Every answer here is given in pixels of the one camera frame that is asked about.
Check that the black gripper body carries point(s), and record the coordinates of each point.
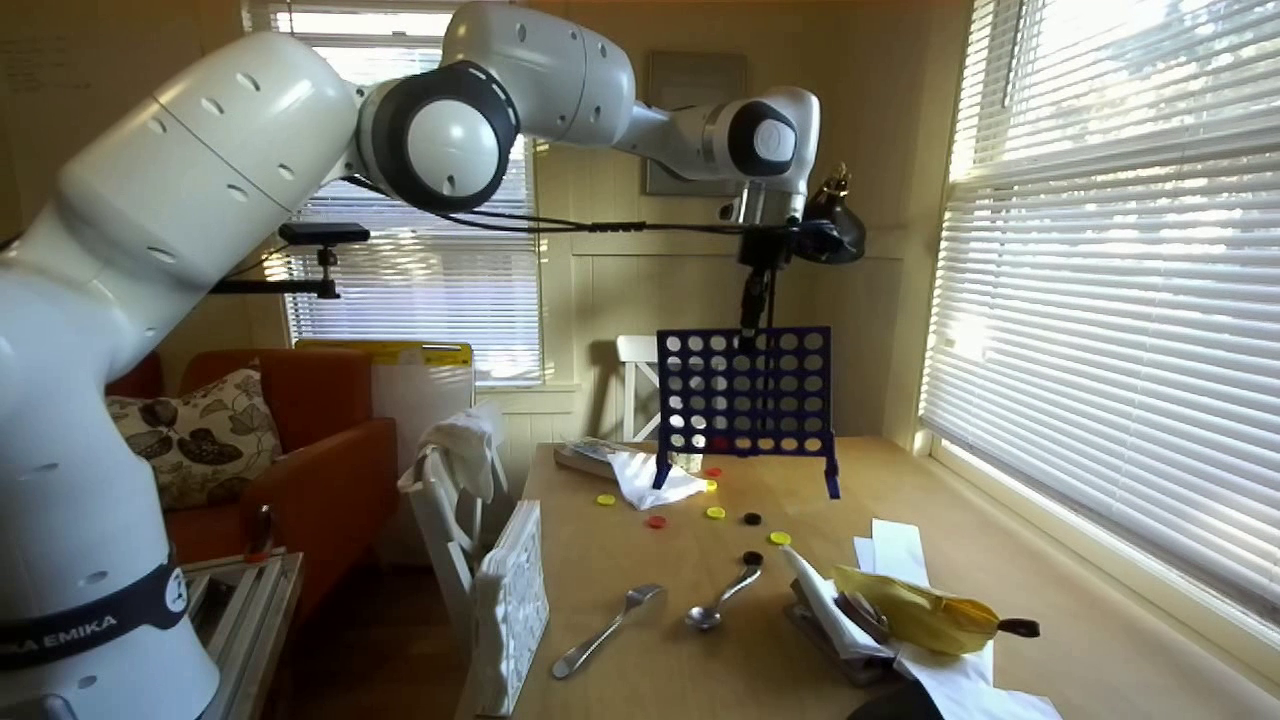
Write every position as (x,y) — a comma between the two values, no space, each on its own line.
(767,255)

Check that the blue connect four grid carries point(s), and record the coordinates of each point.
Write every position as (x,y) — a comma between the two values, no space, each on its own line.
(745,445)

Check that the yellow banana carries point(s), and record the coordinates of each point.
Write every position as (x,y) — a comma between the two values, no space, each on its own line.
(922,613)

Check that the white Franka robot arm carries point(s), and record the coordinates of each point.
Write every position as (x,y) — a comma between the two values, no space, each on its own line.
(80,403)

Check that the illustrated paperback book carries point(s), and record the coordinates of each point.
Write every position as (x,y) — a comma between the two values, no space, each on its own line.
(583,462)

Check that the black floor lamp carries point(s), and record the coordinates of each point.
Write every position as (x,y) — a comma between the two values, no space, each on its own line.
(841,235)

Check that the white cross-back wooden chair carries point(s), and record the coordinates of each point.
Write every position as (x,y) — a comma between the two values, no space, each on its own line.
(635,387)

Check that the red plastic game chip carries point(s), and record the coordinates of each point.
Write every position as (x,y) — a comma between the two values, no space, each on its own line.
(658,522)
(712,471)

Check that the yellow plastic game chip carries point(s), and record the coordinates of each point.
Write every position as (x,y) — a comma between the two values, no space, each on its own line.
(719,514)
(710,488)
(605,500)
(781,537)

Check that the white crumpled napkin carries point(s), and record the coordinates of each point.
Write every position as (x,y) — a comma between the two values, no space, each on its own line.
(647,482)

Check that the black plastic game chip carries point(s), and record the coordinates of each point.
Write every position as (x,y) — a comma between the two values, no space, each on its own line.
(750,516)
(752,557)

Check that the loose white paper sheets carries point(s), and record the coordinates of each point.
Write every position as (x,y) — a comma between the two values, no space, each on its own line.
(899,547)

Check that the white folded paper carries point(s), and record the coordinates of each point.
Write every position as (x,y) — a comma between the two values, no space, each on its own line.
(834,604)

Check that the silver spoon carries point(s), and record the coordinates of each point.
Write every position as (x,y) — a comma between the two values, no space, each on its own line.
(706,613)

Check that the white framed window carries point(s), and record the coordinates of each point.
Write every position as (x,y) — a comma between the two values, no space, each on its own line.
(440,294)

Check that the white towel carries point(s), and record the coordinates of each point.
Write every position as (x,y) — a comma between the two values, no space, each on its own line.
(467,445)

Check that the white window blinds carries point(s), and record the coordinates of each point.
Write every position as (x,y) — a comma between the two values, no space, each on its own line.
(1107,333)

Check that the translucent bin yellow lid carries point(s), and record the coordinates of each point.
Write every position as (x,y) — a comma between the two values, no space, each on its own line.
(414,403)

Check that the silver fork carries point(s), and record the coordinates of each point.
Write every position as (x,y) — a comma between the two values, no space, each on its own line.
(603,641)

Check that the orange sofa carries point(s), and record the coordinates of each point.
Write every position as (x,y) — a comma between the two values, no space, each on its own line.
(321,482)

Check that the leaf patterned pillow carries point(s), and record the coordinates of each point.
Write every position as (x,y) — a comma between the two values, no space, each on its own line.
(200,443)

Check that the stack of framed panels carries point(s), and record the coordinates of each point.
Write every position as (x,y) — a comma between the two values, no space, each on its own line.
(245,625)

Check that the black stereo camera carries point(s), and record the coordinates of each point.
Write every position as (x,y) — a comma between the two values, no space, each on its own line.
(326,235)

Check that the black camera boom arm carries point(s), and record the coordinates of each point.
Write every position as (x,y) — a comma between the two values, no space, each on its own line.
(264,282)

